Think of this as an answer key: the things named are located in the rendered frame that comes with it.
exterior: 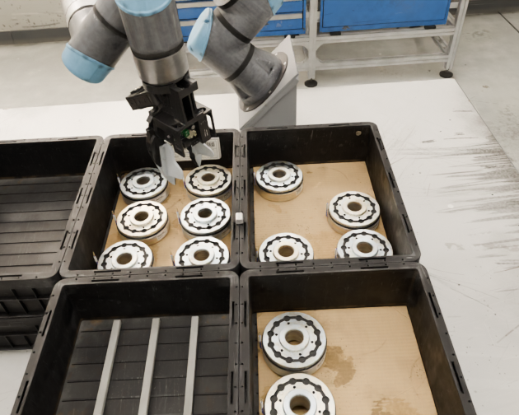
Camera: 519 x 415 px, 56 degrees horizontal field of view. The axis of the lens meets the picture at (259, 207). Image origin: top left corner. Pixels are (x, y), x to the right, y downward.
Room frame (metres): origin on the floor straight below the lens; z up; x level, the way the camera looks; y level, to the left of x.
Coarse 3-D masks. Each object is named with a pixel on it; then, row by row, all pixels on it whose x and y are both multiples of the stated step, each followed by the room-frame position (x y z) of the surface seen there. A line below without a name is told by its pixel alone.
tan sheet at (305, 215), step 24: (312, 168) 0.87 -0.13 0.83; (336, 168) 0.87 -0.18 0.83; (360, 168) 0.86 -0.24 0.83; (312, 192) 0.79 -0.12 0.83; (336, 192) 0.79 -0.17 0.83; (264, 216) 0.73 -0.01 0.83; (288, 216) 0.72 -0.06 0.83; (312, 216) 0.72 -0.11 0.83; (312, 240) 0.65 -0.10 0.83; (336, 240) 0.64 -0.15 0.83
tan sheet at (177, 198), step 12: (228, 168) 0.89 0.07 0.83; (180, 180) 0.86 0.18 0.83; (120, 192) 0.83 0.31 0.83; (180, 192) 0.82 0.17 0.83; (120, 204) 0.79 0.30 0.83; (168, 204) 0.78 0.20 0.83; (180, 204) 0.78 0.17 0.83; (228, 204) 0.77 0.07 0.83; (168, 216) 0.74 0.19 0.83; (180, 228) 0.70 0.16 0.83; (108, 240) 0.68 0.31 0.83; (120, 240) 0.68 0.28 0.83; (168, 240) 0.67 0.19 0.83; (180, 240) 0.67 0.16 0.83; (228, 240) 0.66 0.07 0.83; (156, 252) 0.64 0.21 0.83; (168, 252) 0.64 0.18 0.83; (156, 264) 0.61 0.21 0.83; (168, 264) 0.61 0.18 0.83
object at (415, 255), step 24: (240, 168) 0.77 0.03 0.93; (384, 168) 0.74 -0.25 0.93; (240, 192) 0.69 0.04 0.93; (408, 216) 0.60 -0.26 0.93; (240, 240) 0.57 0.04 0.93; (408, 240) 0.55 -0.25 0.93; (240, 264) 0.53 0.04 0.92; (264, 264) 0.51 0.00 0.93; (288, 264) 0.51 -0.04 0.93; (312, 264) 0.51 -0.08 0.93; (336, 264) 0.50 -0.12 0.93
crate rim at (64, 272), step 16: (224, 128) 0.91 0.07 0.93; (240, 144) 0.85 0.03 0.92; (96, 176) 0.77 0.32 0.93; (80, 224) 0.63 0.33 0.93; (64, 256) 0.56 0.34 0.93; (64, 272) 0.52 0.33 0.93; (80, 272) 0.52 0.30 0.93; (96, 272) 0.52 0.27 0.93; (112, 272) 0.52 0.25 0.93; (128, 272) 0.52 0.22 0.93; (144, 272) 0.51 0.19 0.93; (160, 272) 0.51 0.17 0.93; (176, 272) 0.51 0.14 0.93; (192, 272) 0.51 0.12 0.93
